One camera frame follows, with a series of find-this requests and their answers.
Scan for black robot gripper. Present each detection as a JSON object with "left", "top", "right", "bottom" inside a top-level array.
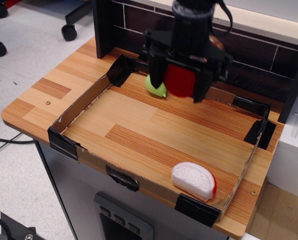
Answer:
[{"left": 143, "top": 4, "right": 233, "bottom": 103}]

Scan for red-capped basil spice bottle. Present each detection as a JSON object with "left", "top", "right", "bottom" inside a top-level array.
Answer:
[{"left": 163, "top": 34, "right": 224, "bottom": 98}]

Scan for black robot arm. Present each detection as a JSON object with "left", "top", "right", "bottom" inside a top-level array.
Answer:
[{"left": 141, "top": 0, "right": 233, "bottom": 103}]

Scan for cardboard fence with black tape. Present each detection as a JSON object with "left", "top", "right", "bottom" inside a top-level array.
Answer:
[{"left": 48, "top": 55, "right": 276, "bottom": 226}]

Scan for green toy pear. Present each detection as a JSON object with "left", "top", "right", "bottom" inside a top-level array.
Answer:
[{"left": 145, "top": 75, "right": 167, "bottom": 98}]

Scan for dark brick-pattern backsplash panel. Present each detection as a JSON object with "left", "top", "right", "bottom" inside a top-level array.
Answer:
[{"left": 92, "top": 0, "right": 298, "bottom": 123}]

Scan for white and red toy slice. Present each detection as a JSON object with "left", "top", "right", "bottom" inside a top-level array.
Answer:
[{"left": 171, "top": 162, "right": 217, "bottom": 202}]

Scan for black office chair base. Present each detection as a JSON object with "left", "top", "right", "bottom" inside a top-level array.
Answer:
[{"left": 61, "top": 0, "right": 92, "bottom": 42}]

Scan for white side cabinet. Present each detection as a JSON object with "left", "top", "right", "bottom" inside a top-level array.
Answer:
[{"left": 267, "top": 96, "right": 298, "bottom": 196}]

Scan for grey cabinet control panel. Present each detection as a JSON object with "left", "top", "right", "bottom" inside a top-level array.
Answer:
[{"left": 94, "top": 194, "right": 154, "bottom": 240}]

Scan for black floor cable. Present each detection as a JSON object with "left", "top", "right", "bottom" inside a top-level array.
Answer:
[{"left": 0, "top": 131, "right": 35, "bottom": 157}]

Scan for black metal bracket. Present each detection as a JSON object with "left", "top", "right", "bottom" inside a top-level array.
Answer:
[{"left": 0, "top": 212, "right": 44, "bottom": 240}]

